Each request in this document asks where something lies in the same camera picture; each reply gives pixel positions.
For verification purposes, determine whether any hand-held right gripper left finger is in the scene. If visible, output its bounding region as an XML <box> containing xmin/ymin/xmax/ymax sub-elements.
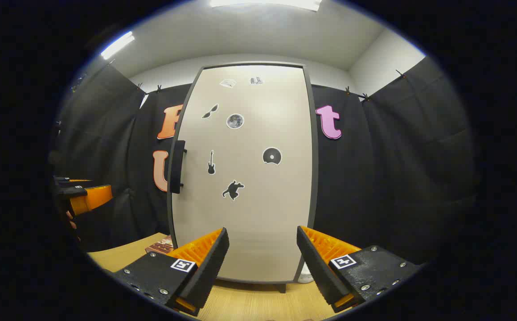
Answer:
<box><xmin>111</xmin><ymin>227</ymin><xmax>230</xmax><ymax>317</ymax></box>

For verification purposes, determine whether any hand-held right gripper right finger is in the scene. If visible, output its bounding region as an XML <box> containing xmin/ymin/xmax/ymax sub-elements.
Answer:
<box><xmin>296</xmin><ymin>225</ymin><xmax>422</xmax><ymax>313</ymax></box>

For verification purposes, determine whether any beige cabinet door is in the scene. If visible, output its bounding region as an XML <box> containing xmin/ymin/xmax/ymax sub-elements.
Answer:
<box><xmin>172</xmin><ymin>65</ymin><xmax>313</xmax><ymax>282</ymax></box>

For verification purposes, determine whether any black door handle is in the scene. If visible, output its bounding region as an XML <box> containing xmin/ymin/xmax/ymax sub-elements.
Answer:
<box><xmin>170</xmin><ymin>140</ymin><xmax>187</xmax><ymax>194</ymax></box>

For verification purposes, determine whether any white lidded pot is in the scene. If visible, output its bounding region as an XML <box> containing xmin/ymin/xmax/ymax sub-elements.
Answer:
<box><xmin>297</xmin><ymin>263</ymin><xmax>315</xmax><ymax>284</ymax></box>

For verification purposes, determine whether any red brown cover book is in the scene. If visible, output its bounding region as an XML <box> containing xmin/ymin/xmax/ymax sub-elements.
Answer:
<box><xmin>145</xmin><ymin>235</ymin><xmax>174</xmax><ymax>255</ymax></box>

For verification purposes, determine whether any black backdrop cloth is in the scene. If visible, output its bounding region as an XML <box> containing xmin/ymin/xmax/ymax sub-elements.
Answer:
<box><xmin>51</xmin><ymin>56</ymin><xmax>480</xmax><ymax>263</ymax></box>

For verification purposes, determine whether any small ceiling light panel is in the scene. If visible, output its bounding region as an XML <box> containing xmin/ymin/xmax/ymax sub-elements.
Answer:
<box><xmin>101</xmin><ymin>31</ymin><xmax>135</xmax><ymax>60</ymax></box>

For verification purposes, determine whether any long ceiling light panel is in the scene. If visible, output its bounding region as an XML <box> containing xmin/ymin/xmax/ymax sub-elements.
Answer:
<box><xmin>209</xmin><ymin>0</ymin><xmax>321</xmax><ymax>12</ymax></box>

